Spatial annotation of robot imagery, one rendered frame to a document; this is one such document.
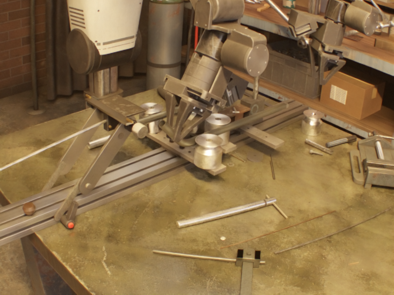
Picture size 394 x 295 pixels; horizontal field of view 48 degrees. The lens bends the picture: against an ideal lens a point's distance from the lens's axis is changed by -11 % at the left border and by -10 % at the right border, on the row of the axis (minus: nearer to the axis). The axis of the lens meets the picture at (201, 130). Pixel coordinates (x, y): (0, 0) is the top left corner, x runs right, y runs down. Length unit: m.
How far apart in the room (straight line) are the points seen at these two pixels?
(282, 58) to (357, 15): 1.57
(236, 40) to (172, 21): 2.02
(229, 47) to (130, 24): 0.77
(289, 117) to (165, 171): 0.38
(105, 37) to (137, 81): 2.40
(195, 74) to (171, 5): 1.97
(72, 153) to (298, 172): 0.45
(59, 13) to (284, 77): 1.60
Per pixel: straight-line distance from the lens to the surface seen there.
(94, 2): 1.44
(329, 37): 1.07
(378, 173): 0.98
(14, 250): 2.17
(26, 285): 1.98
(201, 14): 0.82
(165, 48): 2.85
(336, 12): 1.08
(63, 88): 3.51
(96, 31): 1.47
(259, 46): 0.79
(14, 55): 3.70
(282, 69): 2.60
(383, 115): 2.52
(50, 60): 3.35
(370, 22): 1.05
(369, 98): 2.42
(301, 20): 1.05
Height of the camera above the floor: 1.38
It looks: 26 degrees down
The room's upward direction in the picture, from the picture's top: 4 degrees clockwise
